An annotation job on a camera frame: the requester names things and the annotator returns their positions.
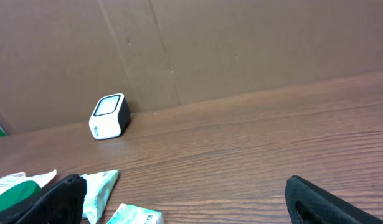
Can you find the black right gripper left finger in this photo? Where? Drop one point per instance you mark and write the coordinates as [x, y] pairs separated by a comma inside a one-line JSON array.
[[61, 203]]

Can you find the teal white snack packet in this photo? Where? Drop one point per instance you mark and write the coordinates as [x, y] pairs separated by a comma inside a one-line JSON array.
[[99, 188]]

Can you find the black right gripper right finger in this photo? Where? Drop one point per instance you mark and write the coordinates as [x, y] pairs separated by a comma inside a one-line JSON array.
[[309, 204]]

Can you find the small teal tissue pack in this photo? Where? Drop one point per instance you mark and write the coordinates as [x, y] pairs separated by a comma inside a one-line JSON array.
[[131, 214]]

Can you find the white barcode scanner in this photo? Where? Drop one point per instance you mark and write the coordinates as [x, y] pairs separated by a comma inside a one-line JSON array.
[[110, 117]]

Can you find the beige rice pouch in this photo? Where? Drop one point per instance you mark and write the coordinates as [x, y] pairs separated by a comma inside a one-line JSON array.
[[11, 180]]

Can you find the green lid clear jar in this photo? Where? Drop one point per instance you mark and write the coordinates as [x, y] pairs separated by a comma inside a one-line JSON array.
[[18, 193]]

